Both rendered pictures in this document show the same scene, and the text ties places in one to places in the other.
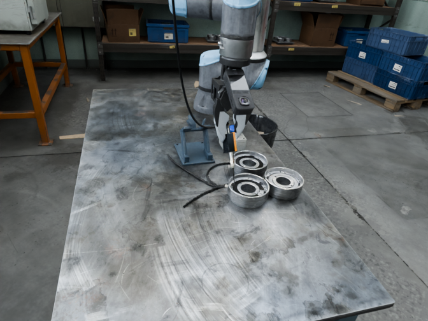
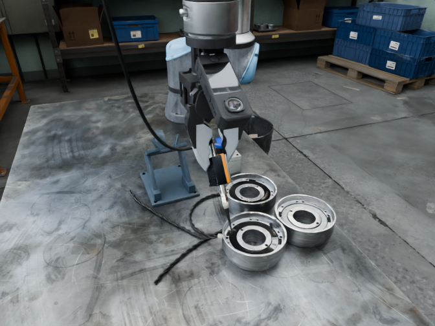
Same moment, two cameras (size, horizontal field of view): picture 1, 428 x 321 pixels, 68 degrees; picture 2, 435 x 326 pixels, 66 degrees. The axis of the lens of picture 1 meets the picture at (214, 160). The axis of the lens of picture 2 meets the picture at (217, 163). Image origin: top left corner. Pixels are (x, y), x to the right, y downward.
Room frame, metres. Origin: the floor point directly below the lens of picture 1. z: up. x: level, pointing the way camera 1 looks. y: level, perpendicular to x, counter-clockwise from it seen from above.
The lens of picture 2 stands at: (0.25, -0.01, 1.22)
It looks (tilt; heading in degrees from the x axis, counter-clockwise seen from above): 31 degrees down; 357
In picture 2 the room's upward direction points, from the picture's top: straight up
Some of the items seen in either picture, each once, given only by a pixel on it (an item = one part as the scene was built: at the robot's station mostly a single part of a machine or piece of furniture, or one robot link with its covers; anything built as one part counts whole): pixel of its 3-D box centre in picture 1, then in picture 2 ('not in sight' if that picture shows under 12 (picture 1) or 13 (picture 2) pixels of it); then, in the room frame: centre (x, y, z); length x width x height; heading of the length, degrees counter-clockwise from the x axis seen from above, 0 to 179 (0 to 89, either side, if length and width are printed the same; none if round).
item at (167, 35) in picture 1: (167, 31); (133, 28); (4.30, 0.74, 0.56); 0.52 x 0.38 x 0.22; 104
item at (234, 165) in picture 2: (232, 139); (220, 157); (0.93, -0.05, 0.82); 0.08 x 0.07 x 0.05; 17
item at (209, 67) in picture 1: (216, 68); (188, 61); (1.25, 0.02, 0.97); 0.13 x 0.12 x 0.14; 81
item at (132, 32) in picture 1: (123, 23); (81, 24); (4.12, 1.25, 0.64); 0.49 x 0.40 x 0.37; 112
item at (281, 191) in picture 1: (282, 183); (303, 220); (0.71, -0.19, 0.82); 0.10 x 0.10 x 0.04
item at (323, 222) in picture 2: (282, 183); (303, 220); (0.71, -0.19, 0.82); 0.08 x 0.08 x 0.02
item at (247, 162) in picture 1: (248, 165); (249, 195); (0.78, -0.10, 0.82); 0.10 x 0.10 x 0.04
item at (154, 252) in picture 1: (181, 154); (151, 187); (0.87, 0.10, 0.79); 1.20 x 0.60 x 0.02; 17
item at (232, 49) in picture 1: (234, 48); (208, 18); (0.74, -0.03, 1.15); 0.08 x 0.08 x 0.05
